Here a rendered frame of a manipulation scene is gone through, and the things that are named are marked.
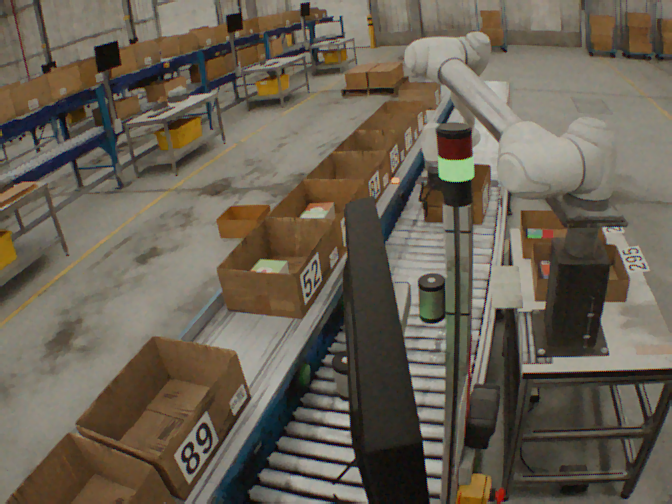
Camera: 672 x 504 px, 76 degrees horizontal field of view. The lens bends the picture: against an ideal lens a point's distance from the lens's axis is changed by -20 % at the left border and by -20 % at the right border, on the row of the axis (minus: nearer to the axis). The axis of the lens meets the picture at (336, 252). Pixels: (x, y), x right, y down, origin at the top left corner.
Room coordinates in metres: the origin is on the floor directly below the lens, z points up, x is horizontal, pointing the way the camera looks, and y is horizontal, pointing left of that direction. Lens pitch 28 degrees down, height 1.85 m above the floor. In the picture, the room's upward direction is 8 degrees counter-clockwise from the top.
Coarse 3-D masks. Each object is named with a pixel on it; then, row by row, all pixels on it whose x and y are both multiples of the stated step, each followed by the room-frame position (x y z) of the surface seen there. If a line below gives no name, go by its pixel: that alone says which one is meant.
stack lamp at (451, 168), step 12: (444, 144) 0.65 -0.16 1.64; (456, 144) 0.64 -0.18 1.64; (468, 144) 0.65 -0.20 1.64; (444, 156) 0.65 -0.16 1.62; (456, 156) 0.64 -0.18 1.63; (468, 156) 0.65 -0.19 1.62; (444, 168) 0.66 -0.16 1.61; (456, 168) 0.65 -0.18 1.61; (468, 168) 0.65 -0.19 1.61; (456, 180) 0.65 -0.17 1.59
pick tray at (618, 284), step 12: (540, 252) 1.71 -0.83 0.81; (612, 252) 1.61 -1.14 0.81; (612, 264) 1.60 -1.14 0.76; (624, 264) 1.45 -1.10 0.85; (612, 276) 1.51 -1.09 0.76; (624, 276) 1.42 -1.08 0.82; (540, 288) 1.46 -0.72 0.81; (612, 288) 1.36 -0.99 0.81; (624, 288) 1.35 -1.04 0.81; (540, 300) 1.46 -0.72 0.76; (612, 300) 1.36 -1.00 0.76; (624, 300) 1.35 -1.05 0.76
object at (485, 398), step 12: (480, 384) 0.76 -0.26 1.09; (492, 384) 0.76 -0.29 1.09; (480, 396) 0.73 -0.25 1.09; (492, 396) 0.72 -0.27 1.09; (480, 408) 0.69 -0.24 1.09; (492, 408) 0.69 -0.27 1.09; (468, 420) 0.68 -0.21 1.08; (480, 420) 0.67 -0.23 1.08; (492, 420) 0.66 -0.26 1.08; (468, 432) 0.67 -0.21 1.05; (480, 432) 0.66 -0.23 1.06; (492, 432) 0.65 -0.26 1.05
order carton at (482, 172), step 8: (480, 168) 2.51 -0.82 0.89; (488, 168) 2.49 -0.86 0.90; (480, 176) 2.51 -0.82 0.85; (488, 176) 2.37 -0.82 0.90; (472, 184) 2.53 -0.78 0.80; (480, 184) 2.51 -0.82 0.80; (488, 184) 2.37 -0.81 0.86; (424, 192) 2.26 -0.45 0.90; (432, 192) 2.24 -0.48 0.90; (440, 192) 2.22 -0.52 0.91; (472, 192) 2.15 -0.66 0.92; (480, 192) 2.50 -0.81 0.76; (488, 192) 2.36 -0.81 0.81; (432, 200) 2.24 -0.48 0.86; (440, 200) 2.22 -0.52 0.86; (480, 200) 2.14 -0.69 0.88; (488, 200) 2.36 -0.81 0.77; (432, 208) 2.24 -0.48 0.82; (440, 208) 2.22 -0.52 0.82; (480, 208) 2.14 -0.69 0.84; (424, 216) 2.26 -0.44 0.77; (432, 216) 2.24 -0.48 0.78; (440, 216) 2.23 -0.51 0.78; (480, 216) 2.14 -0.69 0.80; (480, 224) 2.14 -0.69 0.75
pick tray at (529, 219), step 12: (528, 216) 2.03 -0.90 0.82; (540, 216) 2.01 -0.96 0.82; (552, 216) 1.99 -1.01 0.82; (528, 228) 2.02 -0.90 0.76; (540, 228) 2.00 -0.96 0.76; (552, 228) 1.98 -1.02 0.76; (564, 228) 1.96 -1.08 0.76; (600, 228) 1.79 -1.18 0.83; (528, 240) 1.77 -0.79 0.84; (540, 240) 1.75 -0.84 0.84; (528, 252) 1.77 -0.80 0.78
